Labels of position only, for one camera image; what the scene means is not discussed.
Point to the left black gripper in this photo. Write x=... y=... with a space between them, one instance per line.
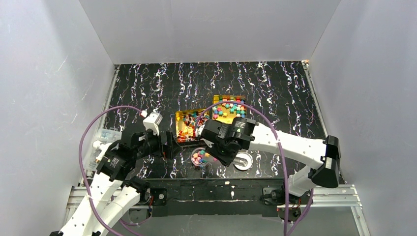
x=165 y=143

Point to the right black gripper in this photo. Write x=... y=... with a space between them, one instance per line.
x=207 y=132

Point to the white round jar lid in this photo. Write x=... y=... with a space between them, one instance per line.
x=243 y=161

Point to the clear plastic jar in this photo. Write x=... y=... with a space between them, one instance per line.
x=191 y=161

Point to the star candies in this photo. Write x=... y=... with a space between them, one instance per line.
x=200 y=157

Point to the tin tray of lollipops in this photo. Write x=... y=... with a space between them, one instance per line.
x=187 y=125

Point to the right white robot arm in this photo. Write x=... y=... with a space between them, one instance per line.
x=320 y=157

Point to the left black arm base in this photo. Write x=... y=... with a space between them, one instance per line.
x=156 y=197

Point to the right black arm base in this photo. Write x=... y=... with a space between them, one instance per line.
x=276 y=197

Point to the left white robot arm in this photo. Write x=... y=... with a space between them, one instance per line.
x=110 y=194

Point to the clear plastic box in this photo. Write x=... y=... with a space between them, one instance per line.
x=102 y=139

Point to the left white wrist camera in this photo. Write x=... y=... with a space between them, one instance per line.
x=152 y=121

